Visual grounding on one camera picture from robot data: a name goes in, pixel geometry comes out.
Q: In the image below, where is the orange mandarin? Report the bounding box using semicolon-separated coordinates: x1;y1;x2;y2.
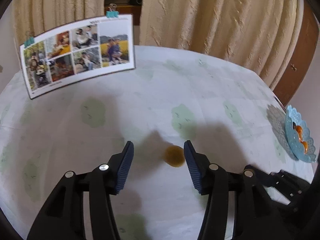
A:
301;141;308;154
295;125;303;141

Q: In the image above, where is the brown kiwi fruit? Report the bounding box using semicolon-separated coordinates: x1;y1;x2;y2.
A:
163;145;185;167

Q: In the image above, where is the white green patterned bedsheet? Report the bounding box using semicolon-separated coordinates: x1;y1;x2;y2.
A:
1;46;313;239

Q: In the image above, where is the photo collage calendar board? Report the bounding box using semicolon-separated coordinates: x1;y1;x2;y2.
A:
20;14;135;99

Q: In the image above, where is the teal binder clip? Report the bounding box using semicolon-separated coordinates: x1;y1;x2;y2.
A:
106;3;119;18
24;31;34;48

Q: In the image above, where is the beige curtain right panel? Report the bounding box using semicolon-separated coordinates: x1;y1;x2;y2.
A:
139;0;304;88

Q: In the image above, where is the beige curtain panel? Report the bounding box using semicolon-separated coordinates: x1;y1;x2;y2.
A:
139;0;304;88
12;0;105;46

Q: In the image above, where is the beige curtain left panel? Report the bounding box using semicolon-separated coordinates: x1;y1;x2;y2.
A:
12;0;105;46

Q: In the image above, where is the brown wooden door frame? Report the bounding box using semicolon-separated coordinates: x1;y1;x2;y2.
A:
273;0;319;106

